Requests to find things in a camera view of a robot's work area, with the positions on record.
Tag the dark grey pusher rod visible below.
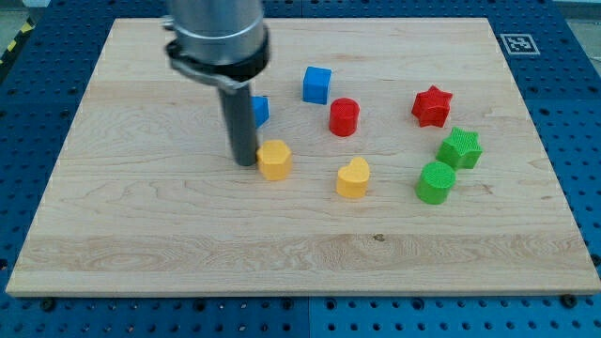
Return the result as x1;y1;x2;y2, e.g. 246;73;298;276
218;85;257;166

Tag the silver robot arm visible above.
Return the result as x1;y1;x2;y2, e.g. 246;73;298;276
162;0;270;166

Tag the blue cube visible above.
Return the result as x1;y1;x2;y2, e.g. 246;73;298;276
302;66;332;105

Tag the blue triangular block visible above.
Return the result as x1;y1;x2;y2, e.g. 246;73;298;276
252;96;270;128

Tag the yellow hexagon block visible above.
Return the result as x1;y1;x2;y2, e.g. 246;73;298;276
256;140;292;181

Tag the red cylinder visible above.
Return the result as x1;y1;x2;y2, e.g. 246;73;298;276
329;98;361;137

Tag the yellow heart block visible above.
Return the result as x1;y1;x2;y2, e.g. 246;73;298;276
336;157;371;198

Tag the wooden board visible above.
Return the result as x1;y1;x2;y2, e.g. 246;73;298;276
7;18;600;298

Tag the red star block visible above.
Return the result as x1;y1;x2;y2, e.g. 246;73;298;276
411;85;454;128

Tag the green cylinder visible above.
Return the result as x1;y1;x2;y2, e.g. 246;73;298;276
415;161;456;205

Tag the green star block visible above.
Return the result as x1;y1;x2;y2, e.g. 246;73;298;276
436;127;484;170

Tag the white fiducial marker tag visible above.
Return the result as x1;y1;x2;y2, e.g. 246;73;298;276
501;33;540;55

